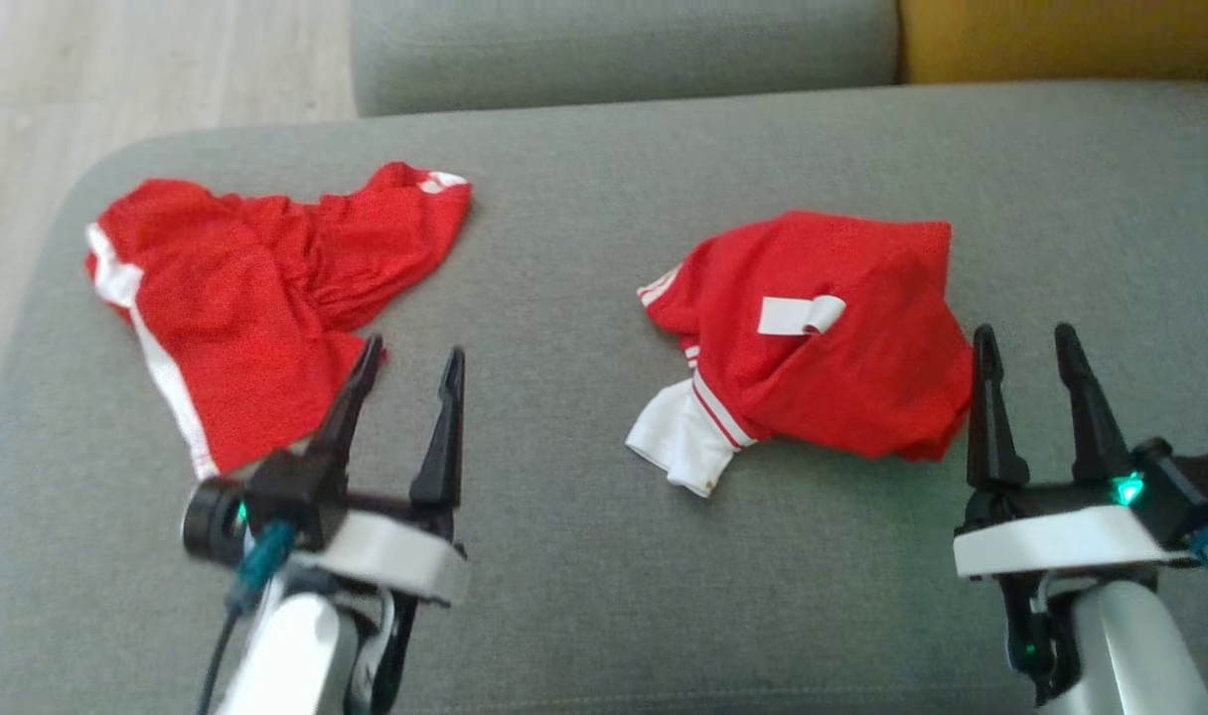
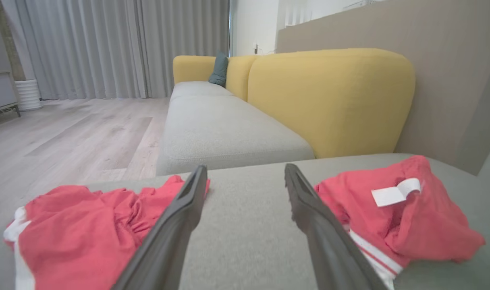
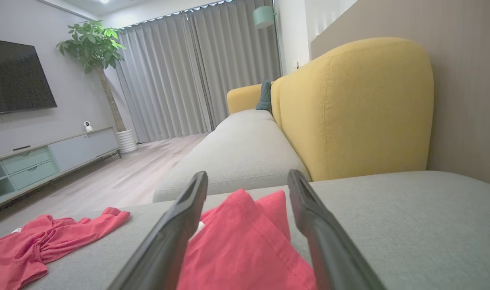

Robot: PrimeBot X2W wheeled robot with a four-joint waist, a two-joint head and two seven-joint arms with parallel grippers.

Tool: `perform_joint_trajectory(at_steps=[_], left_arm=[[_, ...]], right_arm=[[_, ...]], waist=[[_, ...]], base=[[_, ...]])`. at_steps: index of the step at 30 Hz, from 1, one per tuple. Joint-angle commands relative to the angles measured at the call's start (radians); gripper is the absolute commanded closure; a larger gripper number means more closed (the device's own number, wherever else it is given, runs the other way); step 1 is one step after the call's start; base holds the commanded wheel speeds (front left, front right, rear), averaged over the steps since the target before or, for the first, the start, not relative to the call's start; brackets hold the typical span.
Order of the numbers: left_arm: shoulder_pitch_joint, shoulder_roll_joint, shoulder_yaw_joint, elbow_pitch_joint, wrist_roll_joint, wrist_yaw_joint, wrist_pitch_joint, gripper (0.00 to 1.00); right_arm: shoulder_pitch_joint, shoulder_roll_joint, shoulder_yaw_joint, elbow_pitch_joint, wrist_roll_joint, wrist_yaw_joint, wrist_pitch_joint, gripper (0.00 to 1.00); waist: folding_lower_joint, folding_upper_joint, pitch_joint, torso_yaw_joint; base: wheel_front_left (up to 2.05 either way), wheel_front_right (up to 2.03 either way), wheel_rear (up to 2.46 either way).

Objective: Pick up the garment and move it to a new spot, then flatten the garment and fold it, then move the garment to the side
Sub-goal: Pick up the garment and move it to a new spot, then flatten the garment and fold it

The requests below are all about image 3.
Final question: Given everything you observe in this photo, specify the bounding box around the black flat screen television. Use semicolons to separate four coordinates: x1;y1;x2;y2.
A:
0;38;58;116

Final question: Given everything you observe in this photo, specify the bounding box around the yellow sofa backrest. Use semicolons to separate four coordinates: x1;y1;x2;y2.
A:
270;37;434;182

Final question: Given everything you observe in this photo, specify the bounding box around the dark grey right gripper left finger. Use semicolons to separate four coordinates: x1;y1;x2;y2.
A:
108;171;209;290

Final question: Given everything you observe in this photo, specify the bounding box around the grey curtain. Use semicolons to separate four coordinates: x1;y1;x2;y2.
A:
187;0;282;130
115;11;212;144

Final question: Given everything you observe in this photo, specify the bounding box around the long grey sofa seat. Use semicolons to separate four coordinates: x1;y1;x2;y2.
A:
153;109;311;203

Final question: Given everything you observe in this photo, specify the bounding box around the green leafy indoor tree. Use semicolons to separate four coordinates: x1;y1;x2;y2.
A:
56;20;127;133

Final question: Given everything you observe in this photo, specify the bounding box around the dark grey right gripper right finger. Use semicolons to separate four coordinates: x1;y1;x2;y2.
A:
287;169;386;290

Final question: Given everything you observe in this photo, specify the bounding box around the grey and mint tv cabinet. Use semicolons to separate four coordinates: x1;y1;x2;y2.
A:
0;127;122;212

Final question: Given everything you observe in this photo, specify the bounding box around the red jersey with white trim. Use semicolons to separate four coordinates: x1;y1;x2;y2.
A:
0;188;318;290

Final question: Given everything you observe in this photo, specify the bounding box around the mint green floor lamp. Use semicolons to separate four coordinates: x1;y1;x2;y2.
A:
252;0;285;77

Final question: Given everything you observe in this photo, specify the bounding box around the dark teal cushion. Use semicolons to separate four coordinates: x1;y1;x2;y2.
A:
256;79;273;114

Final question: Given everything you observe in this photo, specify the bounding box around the yellow sofa armrest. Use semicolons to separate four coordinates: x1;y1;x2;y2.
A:
227;83;265;115

